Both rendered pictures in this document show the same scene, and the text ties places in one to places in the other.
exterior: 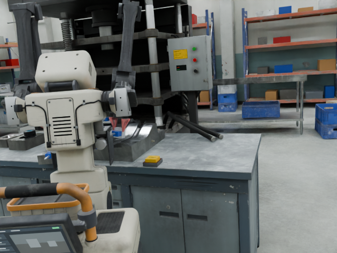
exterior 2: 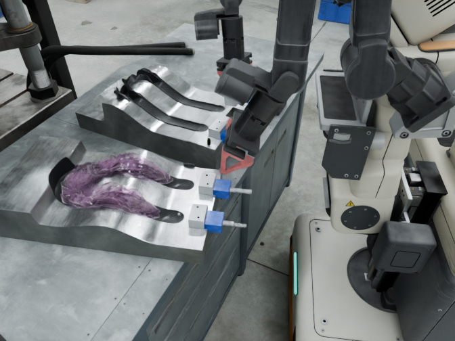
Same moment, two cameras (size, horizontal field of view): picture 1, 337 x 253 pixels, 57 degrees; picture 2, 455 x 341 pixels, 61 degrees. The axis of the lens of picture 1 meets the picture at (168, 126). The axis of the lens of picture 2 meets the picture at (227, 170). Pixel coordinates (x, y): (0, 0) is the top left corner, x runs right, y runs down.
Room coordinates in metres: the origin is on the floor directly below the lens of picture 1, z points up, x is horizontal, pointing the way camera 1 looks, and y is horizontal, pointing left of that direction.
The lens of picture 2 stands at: (1.59, 1.23, 1.55)
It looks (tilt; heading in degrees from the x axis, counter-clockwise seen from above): 43 degrees down; 276
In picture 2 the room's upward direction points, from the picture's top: straight up
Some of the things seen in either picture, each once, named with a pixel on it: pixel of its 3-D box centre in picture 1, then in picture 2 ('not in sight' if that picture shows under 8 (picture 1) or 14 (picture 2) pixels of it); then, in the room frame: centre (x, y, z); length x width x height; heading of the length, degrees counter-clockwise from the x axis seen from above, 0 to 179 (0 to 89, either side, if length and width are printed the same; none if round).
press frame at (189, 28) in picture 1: (136, 101); not in sight; (3.35, 0.32, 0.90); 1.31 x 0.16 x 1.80; 69
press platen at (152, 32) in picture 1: (109, 48); not in sight; (2.91, 0.47, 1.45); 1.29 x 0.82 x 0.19; 69
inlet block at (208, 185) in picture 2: not in sight; (225, 189); (1.66, 0.56, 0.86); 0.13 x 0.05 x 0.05; 177
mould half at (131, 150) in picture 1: (130, 137); (164, 108); (1.89, 0.24, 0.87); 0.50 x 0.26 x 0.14; 159
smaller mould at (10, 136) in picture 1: (9, 140); not in sight; (2.25, 1.18, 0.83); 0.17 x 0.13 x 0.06; 159
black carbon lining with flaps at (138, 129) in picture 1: (127, 130); (164, 98); (1.88, 0.25, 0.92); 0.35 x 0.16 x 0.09; 159
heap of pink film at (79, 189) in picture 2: not in sight; (113, 180); (1.93, 0.60, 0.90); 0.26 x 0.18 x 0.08; 177
